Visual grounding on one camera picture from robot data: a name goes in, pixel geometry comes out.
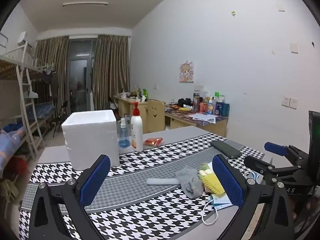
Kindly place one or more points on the blue checked mattress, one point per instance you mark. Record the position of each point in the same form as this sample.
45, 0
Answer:
43, 110

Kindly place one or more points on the glass balcony door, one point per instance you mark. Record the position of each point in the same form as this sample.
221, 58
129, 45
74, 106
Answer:
80, 75

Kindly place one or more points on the pile of desk clutter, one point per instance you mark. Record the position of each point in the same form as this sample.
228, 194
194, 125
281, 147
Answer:
130, 94

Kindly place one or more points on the houndstooth table cloth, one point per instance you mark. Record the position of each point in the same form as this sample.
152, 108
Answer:
140, 215

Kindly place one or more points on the row of toiletry bottles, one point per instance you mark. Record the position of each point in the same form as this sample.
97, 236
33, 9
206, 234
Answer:
212, 106

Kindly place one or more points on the green bag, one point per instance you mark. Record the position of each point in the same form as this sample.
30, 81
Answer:
145, 95

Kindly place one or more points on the grey sock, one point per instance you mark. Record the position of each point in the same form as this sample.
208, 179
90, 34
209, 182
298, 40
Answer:
190, 182

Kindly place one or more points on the yellow tube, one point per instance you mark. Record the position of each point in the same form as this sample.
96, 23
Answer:
184, 109

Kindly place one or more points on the white clothes hanger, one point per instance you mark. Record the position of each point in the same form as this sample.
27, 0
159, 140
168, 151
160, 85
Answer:
46, 67

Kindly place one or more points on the blue checked quilt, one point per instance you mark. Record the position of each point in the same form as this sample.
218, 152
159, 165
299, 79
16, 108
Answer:
11, 145

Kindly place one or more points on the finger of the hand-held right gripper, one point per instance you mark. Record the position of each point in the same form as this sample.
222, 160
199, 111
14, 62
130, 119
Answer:
275, 148
257, 165

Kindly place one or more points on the white paper tissue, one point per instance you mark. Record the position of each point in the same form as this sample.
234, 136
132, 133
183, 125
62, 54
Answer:
160, 181

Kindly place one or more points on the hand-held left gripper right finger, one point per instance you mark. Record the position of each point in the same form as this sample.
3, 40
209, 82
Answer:
230, 182

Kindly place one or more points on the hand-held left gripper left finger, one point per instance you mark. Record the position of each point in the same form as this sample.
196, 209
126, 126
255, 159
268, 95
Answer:
95, 180

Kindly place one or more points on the hanging dark clothes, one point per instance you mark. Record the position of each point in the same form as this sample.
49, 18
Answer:
48, 77

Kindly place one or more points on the white foam box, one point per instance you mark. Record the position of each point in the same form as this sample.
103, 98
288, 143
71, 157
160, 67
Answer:
92, 140

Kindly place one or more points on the black folding chair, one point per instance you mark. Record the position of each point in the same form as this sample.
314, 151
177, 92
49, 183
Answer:
60, 117

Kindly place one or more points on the printed paper sheets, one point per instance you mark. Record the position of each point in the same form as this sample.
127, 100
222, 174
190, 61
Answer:
203, 117

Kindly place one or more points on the white wall socket pair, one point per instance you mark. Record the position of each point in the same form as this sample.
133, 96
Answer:
199, 88

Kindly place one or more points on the white bunk bed ladder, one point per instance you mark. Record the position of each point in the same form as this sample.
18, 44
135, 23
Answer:
26, 105

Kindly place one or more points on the light wooden desk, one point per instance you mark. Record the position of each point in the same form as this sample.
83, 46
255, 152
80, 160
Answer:
125, 105

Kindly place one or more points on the pink cartoon wall poster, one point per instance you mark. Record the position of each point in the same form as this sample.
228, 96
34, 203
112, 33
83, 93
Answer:
186, 72

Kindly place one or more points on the ceiling tube light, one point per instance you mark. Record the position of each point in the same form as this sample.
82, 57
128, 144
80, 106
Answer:
85, 4

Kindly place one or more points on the wooden smiley face chair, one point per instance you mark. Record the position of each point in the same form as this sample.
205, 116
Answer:
155, 120

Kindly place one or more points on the blue spray bottle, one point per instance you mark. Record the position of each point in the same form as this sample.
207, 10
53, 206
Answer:
123, 140

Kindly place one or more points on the white pump bottle red cap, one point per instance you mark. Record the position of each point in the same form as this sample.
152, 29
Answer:
136, 135

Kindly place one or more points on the wooden desk patterned top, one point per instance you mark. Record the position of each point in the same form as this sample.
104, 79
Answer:
180, 122

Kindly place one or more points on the red snack packet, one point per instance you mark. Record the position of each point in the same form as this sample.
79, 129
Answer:
153, 142

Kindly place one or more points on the double white wall socket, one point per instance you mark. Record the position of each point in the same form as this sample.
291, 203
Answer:
290, 102

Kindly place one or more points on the white plastic bag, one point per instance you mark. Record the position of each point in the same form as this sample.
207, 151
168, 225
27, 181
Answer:
33, 94

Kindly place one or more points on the blue white carton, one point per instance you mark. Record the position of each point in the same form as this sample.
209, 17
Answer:
127, 117

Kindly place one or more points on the black phone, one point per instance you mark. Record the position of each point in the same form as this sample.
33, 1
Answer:
225, 148

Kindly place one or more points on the white wall switch plate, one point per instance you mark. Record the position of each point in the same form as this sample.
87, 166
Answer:
281, 7
294, 48

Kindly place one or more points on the brown curtain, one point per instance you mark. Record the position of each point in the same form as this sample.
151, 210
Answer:
52, 60
111, 67

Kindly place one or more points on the beige cloth bundle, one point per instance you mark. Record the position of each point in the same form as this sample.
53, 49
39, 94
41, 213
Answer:
8, 188

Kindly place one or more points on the blue face mask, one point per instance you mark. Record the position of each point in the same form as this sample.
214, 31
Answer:
220, 202

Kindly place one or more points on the white air conditioner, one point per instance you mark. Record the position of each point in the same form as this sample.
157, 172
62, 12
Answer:
23, 38

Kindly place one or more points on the white metal bunk bed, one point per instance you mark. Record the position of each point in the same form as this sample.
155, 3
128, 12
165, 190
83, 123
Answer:
15, 65

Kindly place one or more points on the red plastic bag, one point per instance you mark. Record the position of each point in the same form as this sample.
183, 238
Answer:
18, 166

